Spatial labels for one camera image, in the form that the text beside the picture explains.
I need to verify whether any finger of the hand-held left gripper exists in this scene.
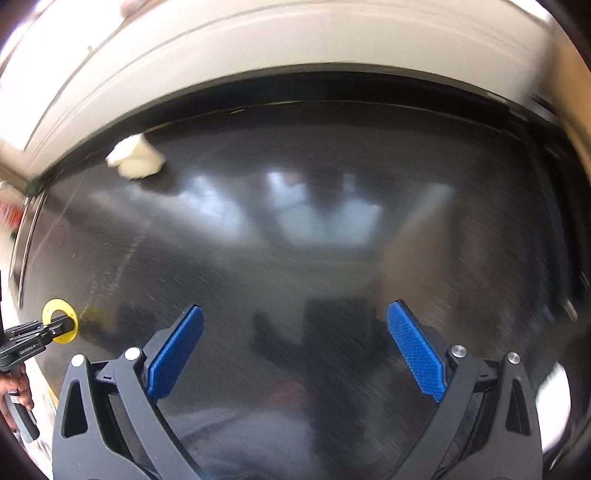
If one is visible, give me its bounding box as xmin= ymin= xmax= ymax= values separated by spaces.
xmin=39 ymin=322 xmax=77 ymax=345

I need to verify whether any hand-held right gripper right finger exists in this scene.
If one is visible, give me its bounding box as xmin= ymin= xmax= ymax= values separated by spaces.
xmin=386 ymin=300 xmax=542 ymax=480

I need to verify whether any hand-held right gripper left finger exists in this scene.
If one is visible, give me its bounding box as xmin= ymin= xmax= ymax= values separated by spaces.
xmin=52 ymin=305 xmax=204 ymax=480

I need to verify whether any yellow tape ring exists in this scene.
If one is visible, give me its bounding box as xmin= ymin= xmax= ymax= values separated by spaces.
xmin=41 ymin=299 xmax=79 ymax=345

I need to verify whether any person's left hand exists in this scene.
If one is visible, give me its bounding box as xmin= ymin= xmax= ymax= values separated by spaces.
xmin=0 ymin=369 xmax=36 ymax=432

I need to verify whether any stainless steel sink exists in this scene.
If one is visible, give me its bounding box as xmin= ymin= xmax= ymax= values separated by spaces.
xmin=9 ymin=191 xmax=49 ymax=311

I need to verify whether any white crumpled paper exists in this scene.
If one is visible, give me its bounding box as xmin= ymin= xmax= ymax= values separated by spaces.
xmin=538 ymin=360 xmax=574 ymax=459

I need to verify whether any white foam piece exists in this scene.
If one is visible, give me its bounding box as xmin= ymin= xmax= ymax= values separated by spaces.
xmin=105 ymin=133 xmax=166 ymax=180

